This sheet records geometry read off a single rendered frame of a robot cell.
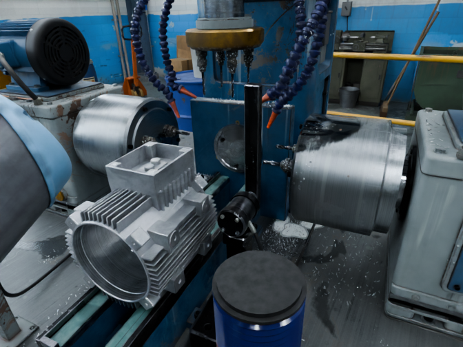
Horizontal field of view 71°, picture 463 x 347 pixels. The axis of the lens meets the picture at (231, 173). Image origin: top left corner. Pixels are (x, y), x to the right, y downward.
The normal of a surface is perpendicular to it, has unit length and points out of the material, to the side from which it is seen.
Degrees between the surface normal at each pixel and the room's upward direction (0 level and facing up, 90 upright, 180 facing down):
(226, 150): 90
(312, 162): 58
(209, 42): 90
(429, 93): 88
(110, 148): 81
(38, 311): 0
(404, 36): 90
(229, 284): 0
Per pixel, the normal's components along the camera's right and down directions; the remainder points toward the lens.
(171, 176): 0.91, 0.17
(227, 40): 0.06, 0.45
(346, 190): -0.42, 0.27
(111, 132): -0.38, -0.05
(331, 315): -0.03, -0.89
